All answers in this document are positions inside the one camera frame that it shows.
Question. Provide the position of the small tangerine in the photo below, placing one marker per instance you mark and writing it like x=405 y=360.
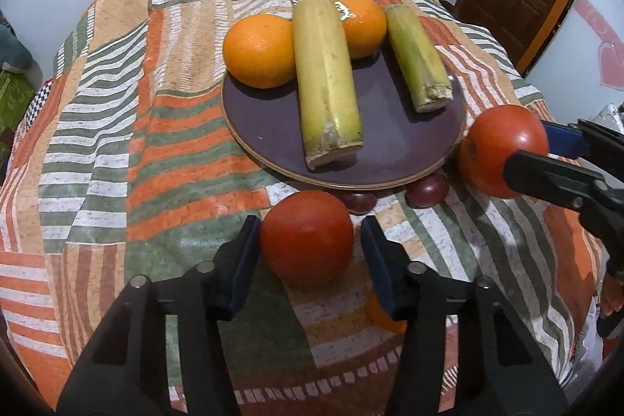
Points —
x=379 y=319

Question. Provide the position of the plain large orange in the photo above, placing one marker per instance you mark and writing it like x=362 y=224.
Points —
x=258 y=50

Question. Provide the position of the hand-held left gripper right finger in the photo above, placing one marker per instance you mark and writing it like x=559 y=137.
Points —
x=382 y=270

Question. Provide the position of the red tomato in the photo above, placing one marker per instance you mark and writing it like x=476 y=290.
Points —
x=307 y=240
x=497 y=143

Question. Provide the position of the yellow sugarcane piece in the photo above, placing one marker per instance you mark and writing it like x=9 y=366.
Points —
x=326 y=89

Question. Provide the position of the large orange with sticker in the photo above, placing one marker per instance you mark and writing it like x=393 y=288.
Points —
x=363 y=28

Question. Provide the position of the purple round plate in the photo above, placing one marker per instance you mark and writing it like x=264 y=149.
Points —
x=390 y=123

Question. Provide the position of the green storage box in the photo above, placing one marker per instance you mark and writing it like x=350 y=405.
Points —
x=12 y=99

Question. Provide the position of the greenish sugarcane piece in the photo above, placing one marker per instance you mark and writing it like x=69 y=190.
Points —
x=419 y=60

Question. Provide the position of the striped patchwork blanket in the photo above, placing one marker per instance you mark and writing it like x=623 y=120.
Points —
x=146 y=153

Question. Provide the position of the checkered patchwork quilt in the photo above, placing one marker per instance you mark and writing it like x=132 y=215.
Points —
x=38 y=101

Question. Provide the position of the grey plush toy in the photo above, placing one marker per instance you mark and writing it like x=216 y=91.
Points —
x=9 y=48

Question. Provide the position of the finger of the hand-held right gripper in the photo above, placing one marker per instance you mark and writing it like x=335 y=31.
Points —
x=546 y=177
x=563 y=138

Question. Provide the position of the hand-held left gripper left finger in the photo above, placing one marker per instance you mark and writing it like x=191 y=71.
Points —
x=243 y=267

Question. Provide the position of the white wardrobe door with hearts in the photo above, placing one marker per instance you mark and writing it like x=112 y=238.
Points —
x=599 y=40

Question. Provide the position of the small dark red jujube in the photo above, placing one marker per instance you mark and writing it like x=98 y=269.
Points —
x=358 y=201
x=429 y=192

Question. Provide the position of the person's right hand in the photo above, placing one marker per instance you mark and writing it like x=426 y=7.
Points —
x=613 y=296

